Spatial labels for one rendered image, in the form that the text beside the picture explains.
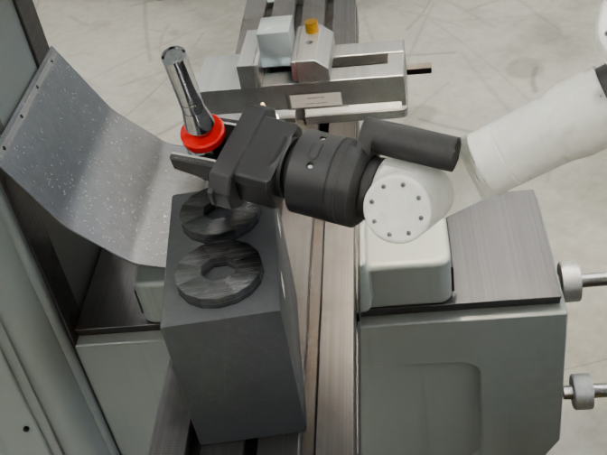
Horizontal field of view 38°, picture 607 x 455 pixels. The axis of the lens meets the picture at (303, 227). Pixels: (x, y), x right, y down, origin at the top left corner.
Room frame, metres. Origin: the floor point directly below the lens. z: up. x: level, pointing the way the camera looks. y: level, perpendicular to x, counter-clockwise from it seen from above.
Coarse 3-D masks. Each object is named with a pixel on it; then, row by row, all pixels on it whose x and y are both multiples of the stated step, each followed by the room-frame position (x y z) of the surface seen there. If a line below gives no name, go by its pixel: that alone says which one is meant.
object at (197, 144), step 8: (216, 120) 0.81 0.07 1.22; (184, 128) 0.81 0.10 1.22; (216, 128) 0.80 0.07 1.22; (224, 128) 0.80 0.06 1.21; (184, 136) 0.80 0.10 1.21; (192, 136) 0.79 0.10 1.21; (208, 136) 0.79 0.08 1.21; (216, 136) 0.79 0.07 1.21; (224, 136) 0.79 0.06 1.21; (184, 144) 0.79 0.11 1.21; (192, 144) 0.78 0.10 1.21; (200, 144) 0.78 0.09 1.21; (208, 144) 0.78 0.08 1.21; (216, 144) 0.78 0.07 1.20; (200, 152) 0.78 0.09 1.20
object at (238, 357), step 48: (192, 192) 0.85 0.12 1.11; (192, 240) 0.76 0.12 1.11; (240, 240) 0.74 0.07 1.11; (192, 288) 0.66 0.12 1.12; (240, 288) 0.65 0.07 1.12; (288, 288) 0.75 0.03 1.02; (192, 336) 0.63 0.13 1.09; (240, 336) 0.63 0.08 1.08; (288, 336) 0.64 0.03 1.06; (192, 384) 0.63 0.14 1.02; (240, 384) 0.63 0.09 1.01; (288, 384) 0.63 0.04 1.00; (240, 432) 0.63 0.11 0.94; (288, 432) 0.63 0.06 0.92
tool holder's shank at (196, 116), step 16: (176, 48) 0.77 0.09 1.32; (176, 64) 0.76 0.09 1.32; (176, 80) 0.76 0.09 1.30; (192, 80) 0.77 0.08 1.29; (176, 96) 0.78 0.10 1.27; (192, 96) 0.77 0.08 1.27; (192, 112) 0.78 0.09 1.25; (208, 112) 0.79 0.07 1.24; (192, 128) 0.78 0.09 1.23; (208, 128) 0.79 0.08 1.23
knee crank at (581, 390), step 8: (576, 376) 0.95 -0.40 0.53; (584, 376) 0.95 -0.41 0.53; (576, 384) 0.94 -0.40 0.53; (584, 384) 0.94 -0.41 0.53; (592, 384) 0.93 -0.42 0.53; (600, 384) 0.94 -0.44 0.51; (568, 392) 0.94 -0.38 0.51; (576, 392) 0.93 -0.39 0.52; (584, 392) 0.92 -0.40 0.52; (592, 392) 0.92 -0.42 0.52; (600, 392) 0.93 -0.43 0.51; (576, 400) 0.92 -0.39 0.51; (584, 400) 0.92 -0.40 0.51; (592, 400) 0.92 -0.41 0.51; (576, 408) 0.92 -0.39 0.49; (584, 408) 0.92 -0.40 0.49; (592, 408) 0.92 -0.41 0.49
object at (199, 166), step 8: (176, 160) 0.79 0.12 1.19; (184, 160) 0.79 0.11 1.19; (192, 160) 0.78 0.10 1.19; (200, 160) 0.78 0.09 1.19; (208, 160) 0.78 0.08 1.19; (216, 160) 0.77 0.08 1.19; (176, 168) 0.80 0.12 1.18; (184, 168) 0.79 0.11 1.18; (192, 168) 0.78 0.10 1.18; (200, 168) 0.78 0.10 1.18; (208, 168) 0.77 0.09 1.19; (200, 176) 0.79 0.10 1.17; (208, 176) 0.77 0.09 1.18
